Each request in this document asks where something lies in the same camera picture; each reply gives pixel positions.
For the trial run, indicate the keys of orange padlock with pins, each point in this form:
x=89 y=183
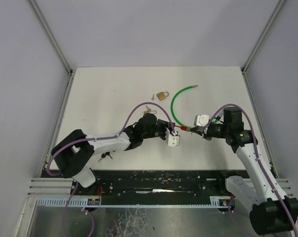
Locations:
x=105 y=155

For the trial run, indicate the red cable lock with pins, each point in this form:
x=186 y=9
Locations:
x=184 y=128

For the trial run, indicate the small brass padlock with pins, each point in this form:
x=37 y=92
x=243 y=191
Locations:
x=150 y=112

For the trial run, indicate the green cable lock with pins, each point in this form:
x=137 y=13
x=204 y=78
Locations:
x=173 y=101

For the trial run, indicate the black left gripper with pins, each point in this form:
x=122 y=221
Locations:
x=166 y=127

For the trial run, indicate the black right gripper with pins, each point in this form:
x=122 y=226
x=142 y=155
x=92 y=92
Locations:
x=200 y=131

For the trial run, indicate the large brass padlock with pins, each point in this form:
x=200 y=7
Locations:
x=162 y=95

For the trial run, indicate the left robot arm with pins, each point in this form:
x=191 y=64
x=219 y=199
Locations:
x=72 y=154

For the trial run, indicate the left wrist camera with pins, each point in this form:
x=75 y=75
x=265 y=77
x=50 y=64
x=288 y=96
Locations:
x=172 y=140

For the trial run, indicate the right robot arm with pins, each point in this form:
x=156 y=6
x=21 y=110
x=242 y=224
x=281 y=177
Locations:
x=270 y=209

